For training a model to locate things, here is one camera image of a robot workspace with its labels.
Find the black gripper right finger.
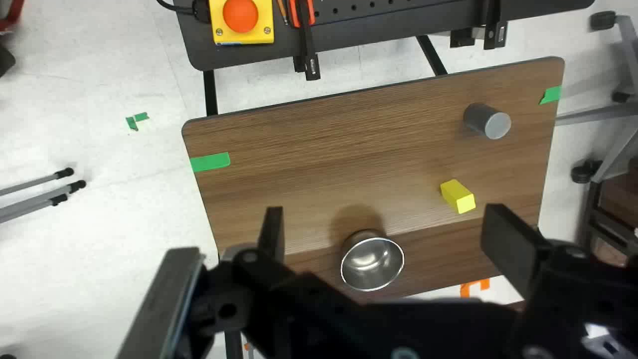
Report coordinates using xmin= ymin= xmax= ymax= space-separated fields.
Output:
xmin=480 ymin=204 xmax=552 ymax=298

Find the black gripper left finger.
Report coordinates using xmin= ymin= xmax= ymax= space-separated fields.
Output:
xmin=257 ymin=208 xmax=285 ymax=260

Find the grey cylinder object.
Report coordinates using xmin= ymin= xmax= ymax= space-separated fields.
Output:
xmin=462 ymin=105 xmax=512 ymax=140

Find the silver metal pot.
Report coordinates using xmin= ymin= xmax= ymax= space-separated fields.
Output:
xmin=339 ymin=230 xmax=406 ymax=294

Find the yellow rectangular block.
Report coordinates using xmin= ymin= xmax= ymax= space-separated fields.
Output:
xmin=438 ymin=180 xmax=476 ymax=214

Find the green tape strip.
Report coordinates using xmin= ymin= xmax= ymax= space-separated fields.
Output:
xmin=189 ymin=152 xmax=231 ymax=174

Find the green tape strip corner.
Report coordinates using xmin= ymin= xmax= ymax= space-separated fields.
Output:
xmin=538 ymin=87 xmax=562 ymax=107

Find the yellow emergency stop button box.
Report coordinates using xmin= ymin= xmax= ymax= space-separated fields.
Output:
xmin=209 ymin=0 xmax=275 ymax=47

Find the black perforated workbench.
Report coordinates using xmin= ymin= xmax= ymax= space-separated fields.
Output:
xmin=177 ymin=0 xmax=594 ymax=73

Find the orange handled black clamp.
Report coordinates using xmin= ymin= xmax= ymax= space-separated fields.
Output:
xmin=287 ymin=0 xmax=321 ymax=83

